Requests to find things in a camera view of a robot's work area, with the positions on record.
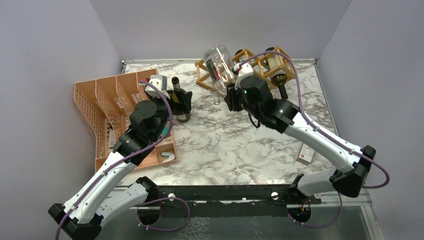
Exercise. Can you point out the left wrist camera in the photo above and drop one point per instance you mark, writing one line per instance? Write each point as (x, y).
(160, 83)

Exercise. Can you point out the black mounting rail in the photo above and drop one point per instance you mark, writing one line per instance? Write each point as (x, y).
(215, 201)

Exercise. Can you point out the peach plastic organizer tray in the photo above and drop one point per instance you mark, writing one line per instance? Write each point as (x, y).
(106, 104)

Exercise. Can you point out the wooden wine rack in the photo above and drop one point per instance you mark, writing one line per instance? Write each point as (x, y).
(258, 64)

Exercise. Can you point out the small white cardboard box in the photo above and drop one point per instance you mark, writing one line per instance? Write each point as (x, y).
(305, 155)

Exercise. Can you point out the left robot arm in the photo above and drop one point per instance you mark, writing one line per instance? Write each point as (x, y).
(84, 215)

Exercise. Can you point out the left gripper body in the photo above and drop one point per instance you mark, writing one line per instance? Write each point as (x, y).
(176, 107)

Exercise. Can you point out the green wine bottle back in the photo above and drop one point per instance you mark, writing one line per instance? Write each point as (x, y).
(176, 86)

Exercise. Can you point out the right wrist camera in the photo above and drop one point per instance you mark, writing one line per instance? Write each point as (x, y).
(241, 71)

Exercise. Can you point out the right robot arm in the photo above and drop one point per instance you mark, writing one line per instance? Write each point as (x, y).
(350, 167)

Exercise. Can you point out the round clear bottle silver cap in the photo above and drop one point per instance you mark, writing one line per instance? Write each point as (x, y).
(219, 64)

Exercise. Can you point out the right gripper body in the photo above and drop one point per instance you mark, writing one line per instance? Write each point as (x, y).
(237, 99)

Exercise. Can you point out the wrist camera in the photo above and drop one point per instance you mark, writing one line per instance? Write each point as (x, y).
(241, 71)
(160, 83)

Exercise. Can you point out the clear square glass bottle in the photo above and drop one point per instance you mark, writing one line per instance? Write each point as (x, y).
(216, 98)

